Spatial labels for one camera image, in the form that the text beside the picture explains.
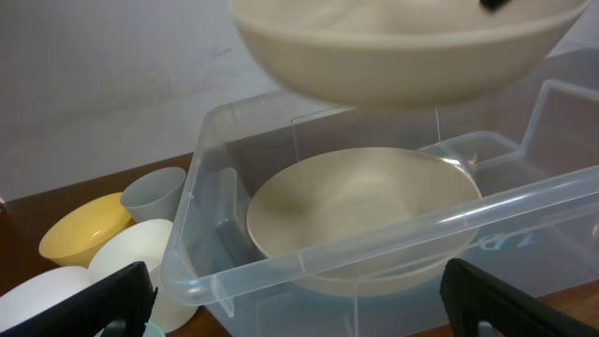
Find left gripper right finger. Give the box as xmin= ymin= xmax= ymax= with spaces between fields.
xmin=440 ymin=258 xmax=598 ymax=337

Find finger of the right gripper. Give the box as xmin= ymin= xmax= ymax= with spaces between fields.
xmin=479 ymin=0 xmax=510 ymax=12

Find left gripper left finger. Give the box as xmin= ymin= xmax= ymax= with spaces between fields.
xmin=1 ymin=261 xmax=157 ymax=337

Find cream bowl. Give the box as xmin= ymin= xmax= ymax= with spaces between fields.
xmin=229 ymin=0 xmax=590 ymax=106
xmin=246 ymin=147 xmax=481 ymax=297

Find cream plastic cup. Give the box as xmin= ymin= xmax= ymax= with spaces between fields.
xmin=88 ymin=219 xmax=197 ymax=333

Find yellow small bowl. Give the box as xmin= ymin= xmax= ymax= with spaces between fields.
xmin=38 ymin=192 xmax=136 ymax=268

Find white small bowl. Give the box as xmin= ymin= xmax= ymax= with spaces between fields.
xmin=1 ymin=266 xmax=92 ymax=331

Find grey plastic cup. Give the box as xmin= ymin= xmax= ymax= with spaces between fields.
xmin=120 ymin=167 xmax=186 ymax=223

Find clear plastic storage bin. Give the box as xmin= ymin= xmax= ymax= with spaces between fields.
xmin=162 ymin=49 xmax=598 ymax=336

